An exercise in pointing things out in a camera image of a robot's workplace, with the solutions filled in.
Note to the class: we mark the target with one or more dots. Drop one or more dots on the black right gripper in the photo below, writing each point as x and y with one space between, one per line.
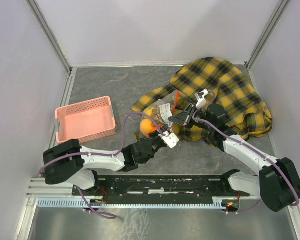
182 118

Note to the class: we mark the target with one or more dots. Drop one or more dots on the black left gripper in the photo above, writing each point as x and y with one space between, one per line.
155 133

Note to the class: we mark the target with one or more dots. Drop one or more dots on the clear zip top bag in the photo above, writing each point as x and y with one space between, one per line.
167 107

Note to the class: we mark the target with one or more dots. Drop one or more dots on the brown fake longan bunch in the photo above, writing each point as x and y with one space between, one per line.
158 117

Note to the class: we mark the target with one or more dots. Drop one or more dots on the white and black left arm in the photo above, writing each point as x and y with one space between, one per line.
72 163

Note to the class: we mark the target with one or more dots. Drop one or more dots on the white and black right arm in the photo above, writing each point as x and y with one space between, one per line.
275 181

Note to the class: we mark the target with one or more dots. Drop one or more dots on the orange-yellow fake peach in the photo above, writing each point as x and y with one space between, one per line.
147 127

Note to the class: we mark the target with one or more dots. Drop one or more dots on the yellow plaid shirt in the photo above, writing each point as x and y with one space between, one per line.
246 113

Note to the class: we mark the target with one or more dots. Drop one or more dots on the pink perforated plastic basket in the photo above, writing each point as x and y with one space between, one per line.
85 121

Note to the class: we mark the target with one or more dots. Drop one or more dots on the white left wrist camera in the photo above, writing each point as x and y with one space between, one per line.
170 139

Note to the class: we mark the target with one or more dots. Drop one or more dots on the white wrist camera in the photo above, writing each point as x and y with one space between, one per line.
201 98
170 139

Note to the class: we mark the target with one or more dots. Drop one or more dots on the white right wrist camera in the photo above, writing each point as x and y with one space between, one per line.
201 98

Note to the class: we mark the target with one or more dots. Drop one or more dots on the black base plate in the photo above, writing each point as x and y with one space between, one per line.
162 189

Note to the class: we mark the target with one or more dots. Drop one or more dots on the light blue cable duct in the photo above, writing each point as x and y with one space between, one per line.
216 204

